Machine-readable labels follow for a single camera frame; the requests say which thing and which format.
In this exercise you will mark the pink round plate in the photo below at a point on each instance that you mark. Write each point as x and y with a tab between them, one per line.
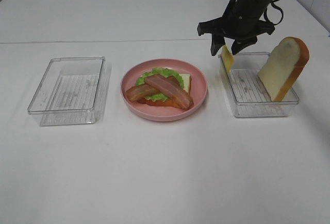
199	90

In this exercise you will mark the clear plastic tray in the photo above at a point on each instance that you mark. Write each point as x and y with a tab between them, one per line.
246	93
72	91

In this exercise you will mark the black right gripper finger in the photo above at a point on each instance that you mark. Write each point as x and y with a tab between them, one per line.
217	42
239	45

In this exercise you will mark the green lettuce leaf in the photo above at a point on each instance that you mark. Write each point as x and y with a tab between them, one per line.
166	72

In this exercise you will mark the bread slice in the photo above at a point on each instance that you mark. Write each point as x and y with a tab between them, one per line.
283	67
184	80

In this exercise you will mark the yellow cheese slice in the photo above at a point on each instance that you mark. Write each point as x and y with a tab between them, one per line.
227	59

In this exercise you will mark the pink bacon strip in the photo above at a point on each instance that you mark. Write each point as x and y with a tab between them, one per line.
178	97

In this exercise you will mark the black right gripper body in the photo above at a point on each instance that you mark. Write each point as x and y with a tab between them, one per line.
240	21

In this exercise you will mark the clear right plastic tray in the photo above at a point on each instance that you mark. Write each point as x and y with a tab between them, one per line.
246	93

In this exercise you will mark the clear left plastic tray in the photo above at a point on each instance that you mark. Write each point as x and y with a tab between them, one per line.
72	91

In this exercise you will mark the dark bacon strip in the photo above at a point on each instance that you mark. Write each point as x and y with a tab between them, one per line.
140	92

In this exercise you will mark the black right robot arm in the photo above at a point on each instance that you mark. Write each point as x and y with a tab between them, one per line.
241	21

